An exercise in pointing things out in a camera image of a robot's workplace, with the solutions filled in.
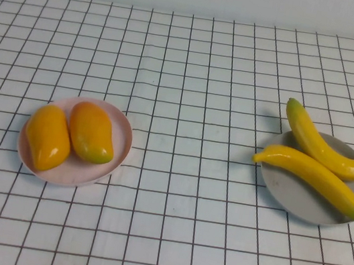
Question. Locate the grey round plate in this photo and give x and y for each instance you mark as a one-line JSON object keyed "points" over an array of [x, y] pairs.
{"points": [[292, 192]]}

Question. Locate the yellow plastic banana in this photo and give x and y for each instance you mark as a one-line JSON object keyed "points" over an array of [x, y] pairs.
{"points": [[319, 178], [314, 142]]}

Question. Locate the white checked tablecloth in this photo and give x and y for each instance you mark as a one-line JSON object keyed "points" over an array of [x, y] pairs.
{"points": [[156, 255]]}

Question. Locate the plain orange mango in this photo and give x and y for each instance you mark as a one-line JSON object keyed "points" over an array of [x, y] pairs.
{"points": [[47, 134]]}

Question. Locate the orange mango green tip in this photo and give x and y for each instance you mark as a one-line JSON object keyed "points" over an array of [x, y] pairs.
{"points": [[92, 132]]}

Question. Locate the pink round plate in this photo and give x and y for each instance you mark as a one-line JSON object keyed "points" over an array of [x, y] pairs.
{"points": [[99, 167]]}

